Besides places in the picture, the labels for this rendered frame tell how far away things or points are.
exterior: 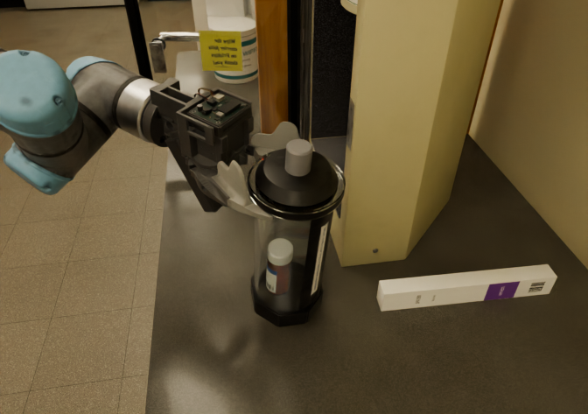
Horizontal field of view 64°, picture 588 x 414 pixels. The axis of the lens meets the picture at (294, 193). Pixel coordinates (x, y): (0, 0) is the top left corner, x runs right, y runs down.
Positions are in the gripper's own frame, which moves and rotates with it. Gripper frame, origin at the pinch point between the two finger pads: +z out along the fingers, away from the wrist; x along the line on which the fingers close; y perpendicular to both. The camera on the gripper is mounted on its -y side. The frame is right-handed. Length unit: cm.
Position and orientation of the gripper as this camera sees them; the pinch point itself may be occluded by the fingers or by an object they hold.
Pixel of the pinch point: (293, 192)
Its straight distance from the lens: 53.8
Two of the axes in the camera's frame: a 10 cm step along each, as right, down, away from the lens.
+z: 8.3, 4.1, -3.8
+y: 0.5, -7.4, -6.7
